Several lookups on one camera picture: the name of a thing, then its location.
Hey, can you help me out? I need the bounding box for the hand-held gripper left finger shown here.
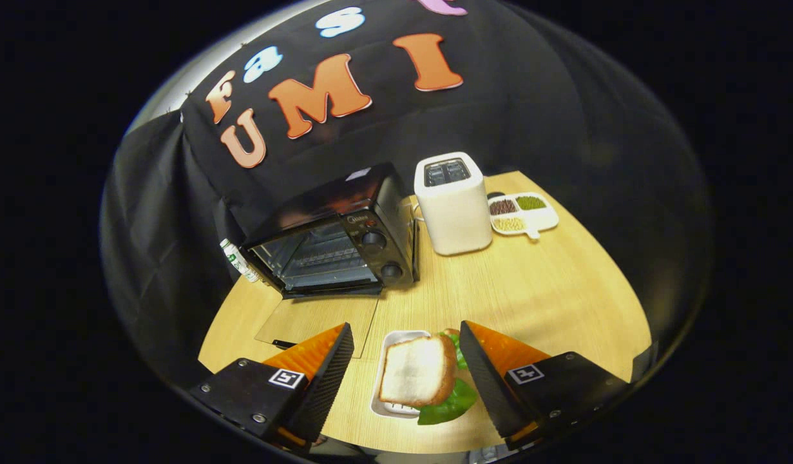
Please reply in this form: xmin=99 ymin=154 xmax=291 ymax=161
xmin=189 ymin=322 xmax=355 ymax=452

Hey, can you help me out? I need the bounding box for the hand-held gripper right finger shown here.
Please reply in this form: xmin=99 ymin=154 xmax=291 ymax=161
xmin=459 ymin=320 xmax=632 ymax=452

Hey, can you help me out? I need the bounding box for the toy sandwich with lettuce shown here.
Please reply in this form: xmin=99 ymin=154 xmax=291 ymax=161
xmin=378 ymin=329 xmax=479 ymax=426

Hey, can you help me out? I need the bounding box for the black toaster oven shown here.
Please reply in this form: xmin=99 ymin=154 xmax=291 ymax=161
xmin=240 ymin=162 xmax=421 ymax=359

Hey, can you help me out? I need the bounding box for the white pop-up toaster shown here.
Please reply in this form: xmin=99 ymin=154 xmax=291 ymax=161
xmin=414 ymin=152 xmax=493 ymax=256

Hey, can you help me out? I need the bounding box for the white rectangular tray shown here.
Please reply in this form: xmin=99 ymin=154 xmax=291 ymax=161
xmin=369 ymin=330 xmax=432 ymax=420

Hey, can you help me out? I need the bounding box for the plastic bottle with green label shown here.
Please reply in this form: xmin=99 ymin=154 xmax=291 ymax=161
xmin=219 ymin=238 xmax=262 ymax=284

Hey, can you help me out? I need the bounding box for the white divided dish with beans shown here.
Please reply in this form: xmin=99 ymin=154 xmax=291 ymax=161
xmin=488 ymin=192 xmax=560 ymax=241

